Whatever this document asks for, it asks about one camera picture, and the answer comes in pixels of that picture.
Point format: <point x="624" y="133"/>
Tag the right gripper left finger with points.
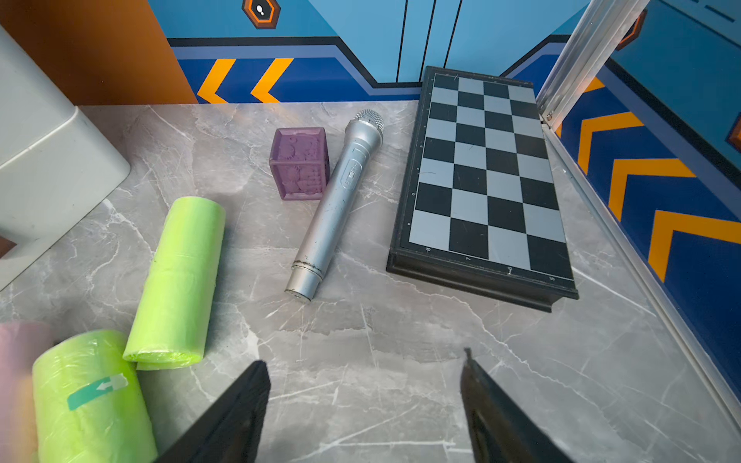
<point x="231" y="429"/>

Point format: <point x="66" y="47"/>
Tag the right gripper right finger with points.
<point x="499" y="430"/>

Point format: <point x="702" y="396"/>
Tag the pink roll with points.
<point x="22" y="343"/>

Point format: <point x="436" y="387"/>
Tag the white three-drawer cabinet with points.
<point x="56" y="166"/>

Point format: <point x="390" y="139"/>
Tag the green roll near microphone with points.
<point x="171" y="323"/>

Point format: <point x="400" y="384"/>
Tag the green roll with label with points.
<point x="89" y="403"/>

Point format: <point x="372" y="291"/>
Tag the black silver chessboard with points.
<point x="478" y="209"/>

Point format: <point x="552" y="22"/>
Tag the silver toy microphone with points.
<point x="363" y="138"/>

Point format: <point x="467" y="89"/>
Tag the purple embossed cube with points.
<point x="299" y="163"/>

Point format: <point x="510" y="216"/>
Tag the right aluminium corner post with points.
<point x="595" y="38"/>

